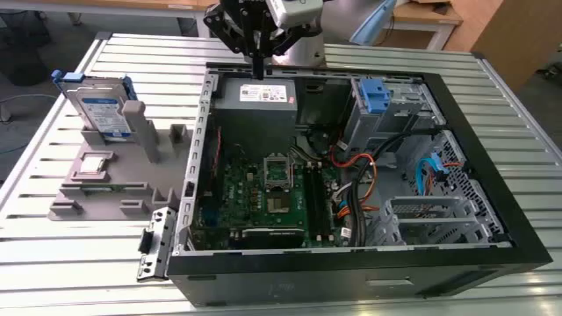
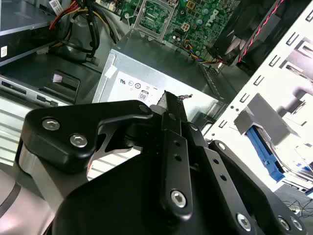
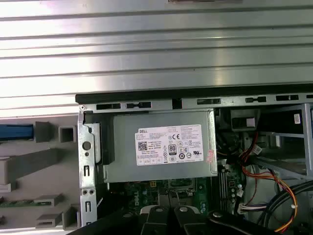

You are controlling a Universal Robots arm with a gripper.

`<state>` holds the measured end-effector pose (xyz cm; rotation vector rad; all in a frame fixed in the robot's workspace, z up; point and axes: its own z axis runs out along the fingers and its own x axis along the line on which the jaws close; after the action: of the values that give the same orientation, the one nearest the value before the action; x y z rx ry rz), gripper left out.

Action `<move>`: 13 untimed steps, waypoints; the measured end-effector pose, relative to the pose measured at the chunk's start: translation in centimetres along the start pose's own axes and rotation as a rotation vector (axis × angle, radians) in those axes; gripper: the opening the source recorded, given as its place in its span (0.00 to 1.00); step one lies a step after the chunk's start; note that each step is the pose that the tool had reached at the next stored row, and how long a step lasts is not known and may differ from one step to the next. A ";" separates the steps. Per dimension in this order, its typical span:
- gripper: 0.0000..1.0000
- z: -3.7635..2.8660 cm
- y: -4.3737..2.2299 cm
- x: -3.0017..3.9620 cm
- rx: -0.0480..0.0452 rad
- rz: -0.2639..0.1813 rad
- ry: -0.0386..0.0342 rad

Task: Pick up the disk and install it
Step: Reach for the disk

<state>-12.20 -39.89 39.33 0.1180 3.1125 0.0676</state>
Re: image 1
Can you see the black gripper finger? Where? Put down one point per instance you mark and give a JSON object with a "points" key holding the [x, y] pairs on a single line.
{"points": [[285, 41], [229, 36]]}

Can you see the hard disk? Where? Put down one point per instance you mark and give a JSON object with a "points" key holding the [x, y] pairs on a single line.
{"points": [[103, 112]]}

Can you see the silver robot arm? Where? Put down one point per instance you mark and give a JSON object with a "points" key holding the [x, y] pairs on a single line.
{"points": [[308, 49]]}

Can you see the wooden top desk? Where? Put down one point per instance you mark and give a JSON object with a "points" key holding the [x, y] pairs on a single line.
{"points": [[131, 6], [421, 14]]}

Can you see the blue plastic drive latch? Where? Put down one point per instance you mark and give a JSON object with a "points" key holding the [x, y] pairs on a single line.
{"points": [[373, 95]]}

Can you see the grey power supply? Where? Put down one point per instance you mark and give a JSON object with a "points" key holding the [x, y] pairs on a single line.
{"points": [[254, 131]]}

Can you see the grey metal drive cage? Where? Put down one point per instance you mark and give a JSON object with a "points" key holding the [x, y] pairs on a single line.
{"points": [[365, 131]]}

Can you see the black bin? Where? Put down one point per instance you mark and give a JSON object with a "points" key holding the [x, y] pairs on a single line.
{"points": [[26, 69]]}

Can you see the green motherboard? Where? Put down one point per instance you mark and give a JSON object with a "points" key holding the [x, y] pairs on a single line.
{"points": [[237, 197]]}

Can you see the silver CPU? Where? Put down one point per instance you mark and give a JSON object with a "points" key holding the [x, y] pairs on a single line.
{"points": [[94, 164]]}

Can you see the CPU socket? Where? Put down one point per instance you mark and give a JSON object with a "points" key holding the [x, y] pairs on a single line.
{"points": [[280, 204]]}

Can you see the black RAM slot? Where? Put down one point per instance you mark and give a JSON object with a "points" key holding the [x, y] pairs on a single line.
{"points": [[314, 204]]}

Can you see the grey parts rack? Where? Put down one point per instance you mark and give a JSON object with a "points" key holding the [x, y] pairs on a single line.
{"points": [[131, 184]]}

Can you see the wooden cabinet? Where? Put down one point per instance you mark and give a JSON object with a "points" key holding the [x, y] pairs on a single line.
{"points": [[518, 39]]}

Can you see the green RAM stick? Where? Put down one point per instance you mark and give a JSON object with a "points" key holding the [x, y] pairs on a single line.
{"points": [[103, 188]]}

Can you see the black graphics card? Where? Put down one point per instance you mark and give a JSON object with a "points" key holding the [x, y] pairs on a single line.
{"points": [[273, 239]]}

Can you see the office chair base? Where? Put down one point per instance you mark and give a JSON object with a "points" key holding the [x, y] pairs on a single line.
{"points": [[552, 70]]}

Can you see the black PC case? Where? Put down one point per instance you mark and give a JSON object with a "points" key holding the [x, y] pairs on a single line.
{"points": [[308, 279]]}

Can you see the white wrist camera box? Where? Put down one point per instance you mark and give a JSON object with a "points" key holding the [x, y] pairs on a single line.
{"points": [[294, 13]]}

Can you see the grey card retention bracket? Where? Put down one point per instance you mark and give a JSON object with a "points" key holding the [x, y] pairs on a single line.
{"points": [[163, 230]]}

